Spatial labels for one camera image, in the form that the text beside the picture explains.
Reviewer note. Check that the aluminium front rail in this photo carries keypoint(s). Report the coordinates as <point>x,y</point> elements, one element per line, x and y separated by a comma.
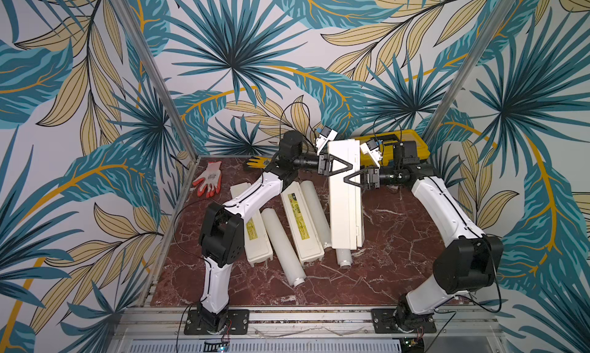
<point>305,322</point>

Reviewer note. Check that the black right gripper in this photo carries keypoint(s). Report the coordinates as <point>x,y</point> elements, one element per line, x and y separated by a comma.
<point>371,176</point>

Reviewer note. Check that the white wrap dispenser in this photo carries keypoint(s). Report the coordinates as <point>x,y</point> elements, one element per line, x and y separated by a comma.
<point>256,242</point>
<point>304,234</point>

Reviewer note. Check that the yellow black work glove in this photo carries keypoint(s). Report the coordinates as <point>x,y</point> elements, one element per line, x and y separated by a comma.
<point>256,163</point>

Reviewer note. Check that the white dispenser base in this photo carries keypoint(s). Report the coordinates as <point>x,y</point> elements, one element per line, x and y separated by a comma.
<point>346,223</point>

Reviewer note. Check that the middle white wrap dispenser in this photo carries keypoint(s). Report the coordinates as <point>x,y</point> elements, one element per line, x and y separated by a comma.
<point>304,234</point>

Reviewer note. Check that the plastic wrap roll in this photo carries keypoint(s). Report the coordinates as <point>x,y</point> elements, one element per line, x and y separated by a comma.
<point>285,252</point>
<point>317,213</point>
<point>344,258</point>

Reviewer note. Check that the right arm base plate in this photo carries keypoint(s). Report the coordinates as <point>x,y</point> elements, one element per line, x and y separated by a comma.
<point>395,320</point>

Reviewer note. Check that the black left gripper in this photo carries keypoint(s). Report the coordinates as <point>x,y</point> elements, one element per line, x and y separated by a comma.
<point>325,159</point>

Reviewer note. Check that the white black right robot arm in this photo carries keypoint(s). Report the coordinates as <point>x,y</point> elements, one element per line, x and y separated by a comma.
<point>470,259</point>

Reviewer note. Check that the red white work glove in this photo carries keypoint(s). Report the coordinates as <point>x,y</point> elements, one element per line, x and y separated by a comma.
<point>208,183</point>

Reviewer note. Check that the left white wrap dispenser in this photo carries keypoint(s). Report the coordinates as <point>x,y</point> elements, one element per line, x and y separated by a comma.
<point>256,242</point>

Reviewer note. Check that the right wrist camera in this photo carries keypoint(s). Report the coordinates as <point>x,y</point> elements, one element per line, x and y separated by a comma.
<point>372,149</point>

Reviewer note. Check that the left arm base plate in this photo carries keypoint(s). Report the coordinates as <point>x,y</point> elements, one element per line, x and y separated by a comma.
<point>232,322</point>

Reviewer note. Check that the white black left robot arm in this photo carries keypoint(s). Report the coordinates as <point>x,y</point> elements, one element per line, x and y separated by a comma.
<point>222,232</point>

